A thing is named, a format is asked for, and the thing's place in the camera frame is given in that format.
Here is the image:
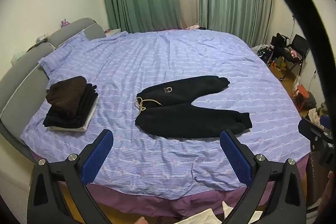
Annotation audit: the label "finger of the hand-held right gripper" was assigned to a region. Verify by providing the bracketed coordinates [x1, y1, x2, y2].
[298, 118, 336, 167]
[320, 114, 336, 133]

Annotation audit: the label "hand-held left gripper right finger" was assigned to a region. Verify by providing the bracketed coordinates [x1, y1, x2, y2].
[220, 129, 307, 224]

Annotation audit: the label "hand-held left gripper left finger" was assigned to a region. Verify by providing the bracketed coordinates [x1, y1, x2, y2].
[28, 129, 114, 224]

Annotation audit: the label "black pants with beige drawstring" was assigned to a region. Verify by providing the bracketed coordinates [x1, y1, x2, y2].
[135, 76, 253, 138]

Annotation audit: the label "dark bag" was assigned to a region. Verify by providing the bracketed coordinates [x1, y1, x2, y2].
[302, 91, 317, 111]

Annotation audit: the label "white folded cloth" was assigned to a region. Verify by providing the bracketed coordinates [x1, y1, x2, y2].
[47, 97, 100, 132]

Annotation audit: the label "red stool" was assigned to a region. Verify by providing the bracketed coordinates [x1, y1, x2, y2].
[293, 85, 310, 110]

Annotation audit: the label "white plastic bag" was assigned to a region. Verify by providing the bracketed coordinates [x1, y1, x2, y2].
[293, 76, 302, 94]

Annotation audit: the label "black folded clothes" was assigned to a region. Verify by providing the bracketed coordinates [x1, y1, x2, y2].
[43, 84, 99, 128]

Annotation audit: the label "white paper sheets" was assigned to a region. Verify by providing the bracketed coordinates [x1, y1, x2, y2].
[181, 200, 263, 224]

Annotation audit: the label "brown folded garment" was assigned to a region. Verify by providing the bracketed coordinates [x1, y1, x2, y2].
[46, 76, 88, 117]

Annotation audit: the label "black folding chair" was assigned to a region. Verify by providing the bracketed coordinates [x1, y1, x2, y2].
[286, 34, 310, 75]

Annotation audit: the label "printed shopping bag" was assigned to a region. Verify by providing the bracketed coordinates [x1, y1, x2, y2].
[259, 44, 275, 64]

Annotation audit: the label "black bag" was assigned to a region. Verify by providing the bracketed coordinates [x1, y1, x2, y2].
[270, 33, 290, 47]

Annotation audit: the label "blue striped pillow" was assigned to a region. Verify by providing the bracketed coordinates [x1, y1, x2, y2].
[38, 31, 88, 80]

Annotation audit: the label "grey padded headboard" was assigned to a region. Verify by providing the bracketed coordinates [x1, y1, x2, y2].
[0, 17, 107, 146]

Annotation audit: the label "blue striped bedsheet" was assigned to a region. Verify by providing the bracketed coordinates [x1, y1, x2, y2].
[20, 29, 311, 200]

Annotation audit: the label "pale green object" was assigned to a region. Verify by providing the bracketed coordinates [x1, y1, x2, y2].
[12, 52, 25, 64]

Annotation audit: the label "thick black cable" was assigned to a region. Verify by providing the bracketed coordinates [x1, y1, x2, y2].
[272, 0, 331, 119]

